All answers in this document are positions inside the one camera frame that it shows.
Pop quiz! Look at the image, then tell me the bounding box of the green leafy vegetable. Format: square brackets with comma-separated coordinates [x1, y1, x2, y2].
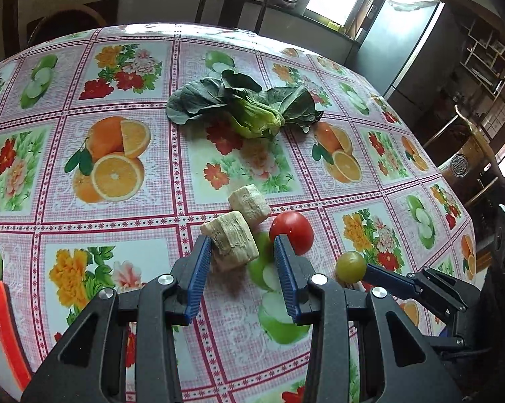
[166, 69, 324, 139]

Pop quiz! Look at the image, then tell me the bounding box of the wooden wall shelf unit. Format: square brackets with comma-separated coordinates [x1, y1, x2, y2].
[458, 17, 505, 93]

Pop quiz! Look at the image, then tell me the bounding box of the dark wooden chair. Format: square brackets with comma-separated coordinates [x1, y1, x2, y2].
[194, 0, 280, 34]

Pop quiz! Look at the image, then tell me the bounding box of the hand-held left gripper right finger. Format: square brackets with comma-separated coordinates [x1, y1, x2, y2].
[273, 235, 463, 403]

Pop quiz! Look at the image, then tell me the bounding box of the grey refrigerator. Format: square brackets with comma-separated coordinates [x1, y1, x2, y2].
[355, 0, 446, 101]

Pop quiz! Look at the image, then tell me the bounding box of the carved wooden armchair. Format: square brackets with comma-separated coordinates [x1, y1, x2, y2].
[422, 105, 505, 202]

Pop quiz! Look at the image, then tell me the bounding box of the cut sugarcane piece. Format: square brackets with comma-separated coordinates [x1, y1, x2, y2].
[200, 211, 260, 273]
[228, 185, 272, 224]

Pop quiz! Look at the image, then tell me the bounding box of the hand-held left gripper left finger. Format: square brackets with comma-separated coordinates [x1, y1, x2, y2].
[20, 235, 213, 403]

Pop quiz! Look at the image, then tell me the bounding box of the green tomato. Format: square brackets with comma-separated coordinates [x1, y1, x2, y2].
[335, 251, 367, 284]

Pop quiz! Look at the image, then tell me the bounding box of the round wicker chair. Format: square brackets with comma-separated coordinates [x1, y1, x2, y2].
[26, 7, 108, 47]

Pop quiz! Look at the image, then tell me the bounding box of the red rimmed white tray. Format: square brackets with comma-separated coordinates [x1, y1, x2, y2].
[0, 275, 32, 391]

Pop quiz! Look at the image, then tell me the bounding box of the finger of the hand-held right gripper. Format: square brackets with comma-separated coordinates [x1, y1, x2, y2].
[363, 264, 467, 322]

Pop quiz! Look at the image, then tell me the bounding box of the red tomato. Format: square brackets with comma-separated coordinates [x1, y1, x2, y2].
[269, 212, 314, 257]

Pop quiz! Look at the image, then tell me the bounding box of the fruit and flower printed tablecloth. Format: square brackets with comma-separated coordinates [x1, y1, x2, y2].
[0, 25, 477, 403]

